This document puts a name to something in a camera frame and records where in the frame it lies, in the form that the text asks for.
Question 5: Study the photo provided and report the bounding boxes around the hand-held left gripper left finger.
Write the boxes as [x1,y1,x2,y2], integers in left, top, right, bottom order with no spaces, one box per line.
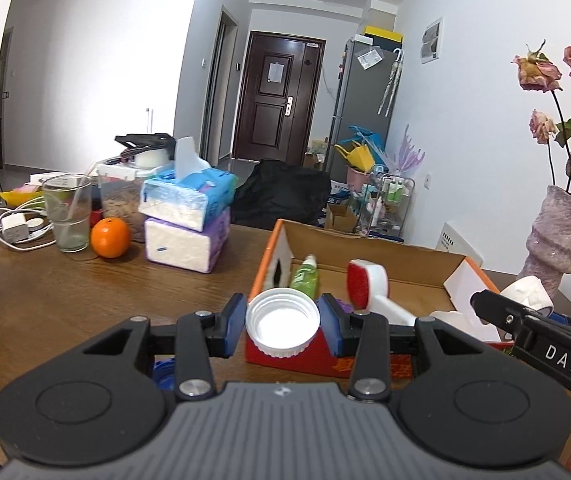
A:
[80,292,247,403]

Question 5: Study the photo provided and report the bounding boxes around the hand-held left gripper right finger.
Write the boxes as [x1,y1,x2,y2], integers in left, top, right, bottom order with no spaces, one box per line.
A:
[317,293,489,404]

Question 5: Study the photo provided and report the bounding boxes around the white tape roll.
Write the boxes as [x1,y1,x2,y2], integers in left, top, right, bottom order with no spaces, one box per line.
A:
[499,275,555,313]

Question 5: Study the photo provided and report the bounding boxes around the white screw lid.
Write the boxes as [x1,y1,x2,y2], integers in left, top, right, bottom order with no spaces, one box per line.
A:
[245,287,322,359]

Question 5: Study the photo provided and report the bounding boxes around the green plastic bottle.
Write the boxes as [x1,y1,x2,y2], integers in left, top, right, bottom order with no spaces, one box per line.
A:
[289,255,320,297]

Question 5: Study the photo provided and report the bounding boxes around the white rounded object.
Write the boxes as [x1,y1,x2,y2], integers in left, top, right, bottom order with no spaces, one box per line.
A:
[428,310,501,343]

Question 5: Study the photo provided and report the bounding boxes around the red and white brush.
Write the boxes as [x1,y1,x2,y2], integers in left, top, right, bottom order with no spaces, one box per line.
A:
[347,259,431,326]

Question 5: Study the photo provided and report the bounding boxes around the white leaning board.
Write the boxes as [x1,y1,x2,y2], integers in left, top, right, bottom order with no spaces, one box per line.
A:
[435,222,485,267]

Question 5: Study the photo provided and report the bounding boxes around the grey vase with dried roses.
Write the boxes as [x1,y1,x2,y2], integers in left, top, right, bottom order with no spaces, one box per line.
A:
[517,185,571,301]

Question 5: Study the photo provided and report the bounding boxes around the purple tissue pack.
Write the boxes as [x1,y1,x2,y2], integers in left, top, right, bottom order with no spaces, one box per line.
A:
[144,207,232,274]

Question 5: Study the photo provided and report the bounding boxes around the blue bottle cap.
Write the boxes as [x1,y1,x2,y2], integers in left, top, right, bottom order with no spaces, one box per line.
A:
[152,359,177,392]

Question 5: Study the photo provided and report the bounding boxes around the small brown cardboard box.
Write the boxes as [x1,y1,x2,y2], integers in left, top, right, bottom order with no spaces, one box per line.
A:
[325,202,359,233]

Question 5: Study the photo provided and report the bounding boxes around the metal rack with bottles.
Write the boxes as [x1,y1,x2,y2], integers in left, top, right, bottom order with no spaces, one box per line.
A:
[360,172,416,241]

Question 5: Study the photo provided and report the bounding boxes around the blue tissue pack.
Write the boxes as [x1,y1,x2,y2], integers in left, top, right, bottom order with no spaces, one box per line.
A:
[139,136,237,232]

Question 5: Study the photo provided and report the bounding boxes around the black bag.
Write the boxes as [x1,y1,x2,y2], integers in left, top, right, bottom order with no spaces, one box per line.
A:
[230,158,332,226]

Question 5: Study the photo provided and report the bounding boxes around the orange fruit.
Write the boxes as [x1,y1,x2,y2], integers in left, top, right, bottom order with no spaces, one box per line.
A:
[90,217,131,259]

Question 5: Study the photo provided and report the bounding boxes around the pink flower pot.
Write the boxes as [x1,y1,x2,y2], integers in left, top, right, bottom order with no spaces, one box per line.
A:
[346,165,373,191]

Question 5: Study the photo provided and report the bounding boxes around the clear container with cereal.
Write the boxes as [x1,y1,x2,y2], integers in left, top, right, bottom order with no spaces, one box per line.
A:
[96,162,151,241]

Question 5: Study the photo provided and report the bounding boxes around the yellow plastic toy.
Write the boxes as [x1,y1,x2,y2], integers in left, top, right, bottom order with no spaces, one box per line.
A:
[334,142,373,173]

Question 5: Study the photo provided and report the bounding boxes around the purple feather decoration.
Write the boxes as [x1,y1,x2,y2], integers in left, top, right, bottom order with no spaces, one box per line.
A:
[390,124,426,176]

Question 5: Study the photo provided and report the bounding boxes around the white bowl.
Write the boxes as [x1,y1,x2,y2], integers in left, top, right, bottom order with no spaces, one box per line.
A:
[132,149,171,168]

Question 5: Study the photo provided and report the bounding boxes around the blue plastic toy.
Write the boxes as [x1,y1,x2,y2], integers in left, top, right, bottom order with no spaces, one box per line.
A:
[348,125,389,153]

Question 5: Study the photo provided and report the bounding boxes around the dark brown entrance door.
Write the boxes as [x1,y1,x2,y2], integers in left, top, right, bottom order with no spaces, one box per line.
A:
[232,30,327,166]

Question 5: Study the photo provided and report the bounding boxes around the clear drinking glass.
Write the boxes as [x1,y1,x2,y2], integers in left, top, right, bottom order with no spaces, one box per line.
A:
[42,174,93,253]

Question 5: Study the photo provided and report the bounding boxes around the black clamp tool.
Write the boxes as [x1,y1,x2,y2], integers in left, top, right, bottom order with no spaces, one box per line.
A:
[114,132,175,150]

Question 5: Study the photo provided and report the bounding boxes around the grey refrigerator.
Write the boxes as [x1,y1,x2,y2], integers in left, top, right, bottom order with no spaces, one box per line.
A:
[325,37,401,183]

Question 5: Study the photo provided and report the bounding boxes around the flat white box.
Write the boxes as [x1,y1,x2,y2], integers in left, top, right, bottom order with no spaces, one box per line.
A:
[30,172,86,186]

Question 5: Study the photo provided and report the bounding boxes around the white power charger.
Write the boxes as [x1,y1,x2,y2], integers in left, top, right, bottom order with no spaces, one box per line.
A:
[1,213,27,241]

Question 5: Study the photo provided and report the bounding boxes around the hanging folded umbrella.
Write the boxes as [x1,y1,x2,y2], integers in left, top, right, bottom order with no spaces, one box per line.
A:
[378,49,405,116]

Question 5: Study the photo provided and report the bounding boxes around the yellow and blue box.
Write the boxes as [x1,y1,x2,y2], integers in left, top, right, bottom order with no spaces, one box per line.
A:
[364,25,405,43]

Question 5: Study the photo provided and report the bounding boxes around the white cable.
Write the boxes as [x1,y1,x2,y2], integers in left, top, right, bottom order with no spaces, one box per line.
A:
[0,199,57,252]

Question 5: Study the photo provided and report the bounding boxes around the dark interior door frame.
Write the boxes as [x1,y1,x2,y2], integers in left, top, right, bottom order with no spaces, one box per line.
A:
[200,5,241,166]

